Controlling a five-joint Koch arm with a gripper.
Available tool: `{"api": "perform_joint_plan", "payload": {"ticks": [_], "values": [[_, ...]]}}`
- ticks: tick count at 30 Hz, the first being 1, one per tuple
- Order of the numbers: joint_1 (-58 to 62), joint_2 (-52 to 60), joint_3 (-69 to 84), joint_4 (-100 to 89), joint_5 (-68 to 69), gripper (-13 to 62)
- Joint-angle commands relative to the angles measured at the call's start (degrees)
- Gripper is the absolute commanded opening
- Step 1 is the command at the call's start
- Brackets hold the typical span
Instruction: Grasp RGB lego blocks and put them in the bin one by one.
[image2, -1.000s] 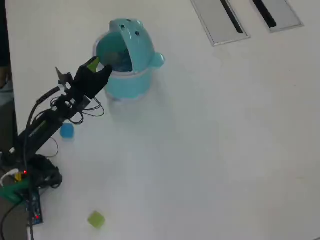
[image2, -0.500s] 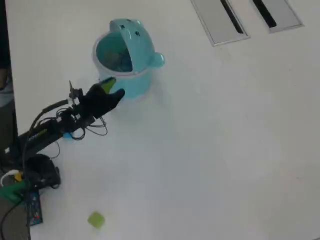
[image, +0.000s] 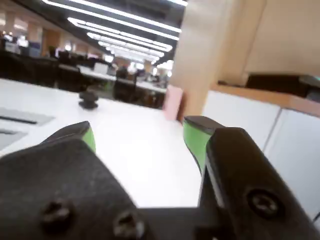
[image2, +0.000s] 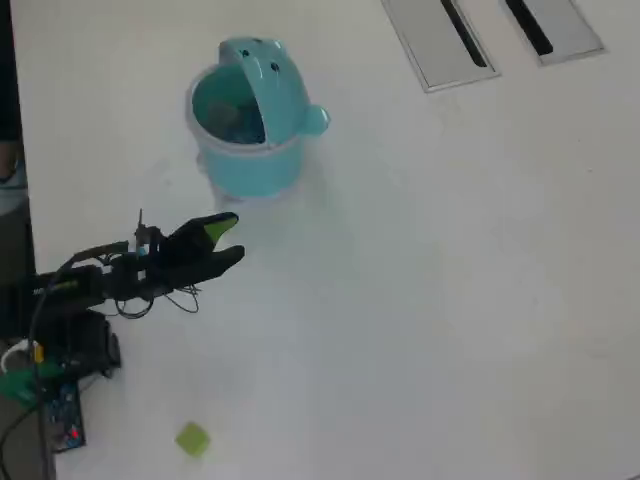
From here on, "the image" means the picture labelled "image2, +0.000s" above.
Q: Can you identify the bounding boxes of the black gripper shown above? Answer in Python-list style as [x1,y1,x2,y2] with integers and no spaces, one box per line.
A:
[117,212,246,299]

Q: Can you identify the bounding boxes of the green lego block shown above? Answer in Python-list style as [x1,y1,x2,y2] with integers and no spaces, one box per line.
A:
[174,422,212,460]

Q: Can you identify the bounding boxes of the teal hippo shaped bin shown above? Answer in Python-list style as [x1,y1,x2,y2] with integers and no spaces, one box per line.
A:
[185,35,331,201]

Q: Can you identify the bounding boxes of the person foot in shoe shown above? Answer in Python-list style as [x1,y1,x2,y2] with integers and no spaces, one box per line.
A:
[0,139,29,216]

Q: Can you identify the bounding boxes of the blue controller circuit board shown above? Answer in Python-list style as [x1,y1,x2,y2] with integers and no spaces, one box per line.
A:
[42,382,87,455]

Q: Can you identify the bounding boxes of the green table clamp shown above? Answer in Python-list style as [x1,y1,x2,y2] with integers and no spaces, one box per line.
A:
[0,362,66,404]

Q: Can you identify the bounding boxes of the thin black servo wires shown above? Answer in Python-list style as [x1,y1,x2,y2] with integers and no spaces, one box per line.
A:
[113,282,204,319]

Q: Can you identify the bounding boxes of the white cable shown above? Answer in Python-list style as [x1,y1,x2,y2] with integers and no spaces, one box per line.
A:
[0,339,31,374]

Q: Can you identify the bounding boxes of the black cable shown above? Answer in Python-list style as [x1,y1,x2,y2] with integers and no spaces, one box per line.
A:
[0,404,39,451]
[37,394,56,480]

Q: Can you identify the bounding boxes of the metal table cable hatch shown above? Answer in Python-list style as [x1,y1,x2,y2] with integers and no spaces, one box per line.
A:
[497,0,607,68]
[381,0,502,95]

